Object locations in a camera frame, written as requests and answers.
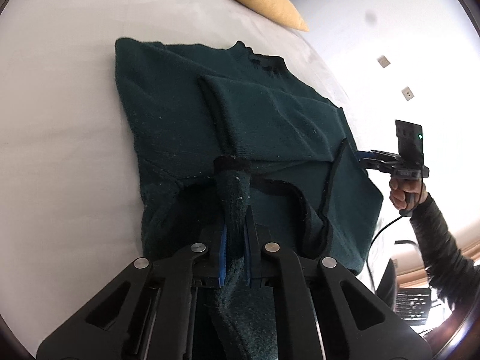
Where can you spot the wall socket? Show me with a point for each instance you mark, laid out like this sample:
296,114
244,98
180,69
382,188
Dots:
407,93
383,61

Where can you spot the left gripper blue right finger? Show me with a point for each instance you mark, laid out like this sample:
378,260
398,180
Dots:
247,257

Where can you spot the person right hand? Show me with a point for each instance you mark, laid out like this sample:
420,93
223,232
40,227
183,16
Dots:
405,195

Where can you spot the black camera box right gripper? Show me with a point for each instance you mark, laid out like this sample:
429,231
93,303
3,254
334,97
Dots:
410,142

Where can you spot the dark green knit sweater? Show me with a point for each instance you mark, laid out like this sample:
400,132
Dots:
222,132

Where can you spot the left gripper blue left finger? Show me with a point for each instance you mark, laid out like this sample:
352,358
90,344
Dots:
221,257

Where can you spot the laptop computer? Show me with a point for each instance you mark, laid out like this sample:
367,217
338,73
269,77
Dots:
413,305

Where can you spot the wall socket upper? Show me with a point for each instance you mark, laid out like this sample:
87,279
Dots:
383,61

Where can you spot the person right forearm dark sleeve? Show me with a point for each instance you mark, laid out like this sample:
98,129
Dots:
454,276

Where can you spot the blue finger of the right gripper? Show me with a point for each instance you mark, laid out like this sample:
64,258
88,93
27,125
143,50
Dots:
364,154

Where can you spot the wall socket lower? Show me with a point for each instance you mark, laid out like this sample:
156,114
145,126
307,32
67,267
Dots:
407,93

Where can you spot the white bed sheet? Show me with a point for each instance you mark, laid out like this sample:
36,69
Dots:
70,201

